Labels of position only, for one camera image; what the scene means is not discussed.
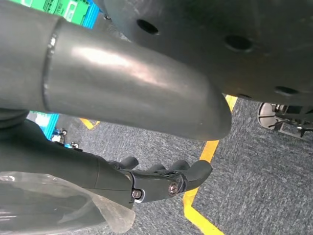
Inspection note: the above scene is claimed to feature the yellow floor tape rectangle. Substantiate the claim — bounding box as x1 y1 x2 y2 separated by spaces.
78 117 101 131

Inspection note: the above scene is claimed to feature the blue metal shelf rack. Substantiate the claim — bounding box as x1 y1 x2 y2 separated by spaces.
26 0 101 150

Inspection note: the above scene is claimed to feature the angled yellow floor tape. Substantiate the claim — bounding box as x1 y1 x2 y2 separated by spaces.
182 94 238 235

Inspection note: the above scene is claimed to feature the clear plastic film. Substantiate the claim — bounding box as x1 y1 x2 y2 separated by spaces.
0 171 137 235

